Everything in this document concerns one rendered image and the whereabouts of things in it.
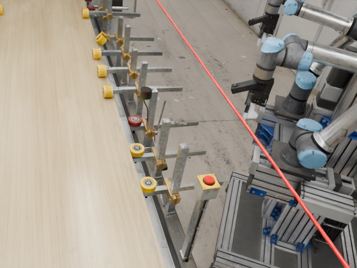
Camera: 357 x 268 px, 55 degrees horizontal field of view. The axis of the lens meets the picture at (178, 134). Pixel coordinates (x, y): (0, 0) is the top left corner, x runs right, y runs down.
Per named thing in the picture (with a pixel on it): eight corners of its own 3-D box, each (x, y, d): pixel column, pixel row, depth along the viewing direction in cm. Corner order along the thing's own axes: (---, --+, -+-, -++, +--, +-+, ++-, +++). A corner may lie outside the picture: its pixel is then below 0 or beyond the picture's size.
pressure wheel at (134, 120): (138, 128, 212) (140, 113, 205) (141, 136, 207) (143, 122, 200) (125, 129, 210) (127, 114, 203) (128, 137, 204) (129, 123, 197)
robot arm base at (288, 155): (307, 152, 181) (315, 138, 175) (308, 172, 169) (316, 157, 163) (279, 144, 183) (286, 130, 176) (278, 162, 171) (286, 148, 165)
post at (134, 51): (131, 106, 254) (136, 47, 224) (132, 109, 252) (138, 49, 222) (127, 106, 253) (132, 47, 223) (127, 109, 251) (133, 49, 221)
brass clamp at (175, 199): (172, 183, 179) (174, 177, 176) (180, 203, 170) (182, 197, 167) (161, 185, 177) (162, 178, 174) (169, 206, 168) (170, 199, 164)
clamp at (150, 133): (149, 123, 214) (150, 117, 211) (154, 137, 204) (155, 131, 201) (139, 124, 212) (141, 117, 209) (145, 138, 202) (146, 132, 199)
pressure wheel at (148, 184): (143, 189, 175) (145, 173, 168) (156, 195, 174) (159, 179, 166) (135, 199, 169) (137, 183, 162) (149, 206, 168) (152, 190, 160)
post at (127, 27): (125, 82, 269) (129, 23, 239) (126, 84, 266) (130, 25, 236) (120, 82, 268) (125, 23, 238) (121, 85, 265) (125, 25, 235)
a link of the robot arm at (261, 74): (255, 68, 131) (256, 59, 137) (252, 78, 134) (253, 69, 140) (274, 73, 130) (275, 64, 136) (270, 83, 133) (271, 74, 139)
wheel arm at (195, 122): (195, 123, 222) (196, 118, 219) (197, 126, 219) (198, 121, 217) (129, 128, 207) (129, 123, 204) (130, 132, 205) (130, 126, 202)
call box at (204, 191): (209, 186, 136) (213, 173, 132) (215, 200, 132) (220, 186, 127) (193, 189, 134) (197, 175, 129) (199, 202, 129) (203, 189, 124)
